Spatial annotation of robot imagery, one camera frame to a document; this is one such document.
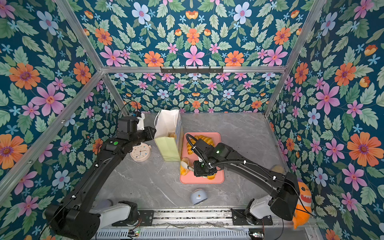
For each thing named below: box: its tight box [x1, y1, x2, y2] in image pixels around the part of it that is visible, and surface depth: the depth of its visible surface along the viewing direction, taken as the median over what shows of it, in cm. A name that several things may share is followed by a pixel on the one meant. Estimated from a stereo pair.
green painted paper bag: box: [154, 109, 184, 162], surface depth 87 cm
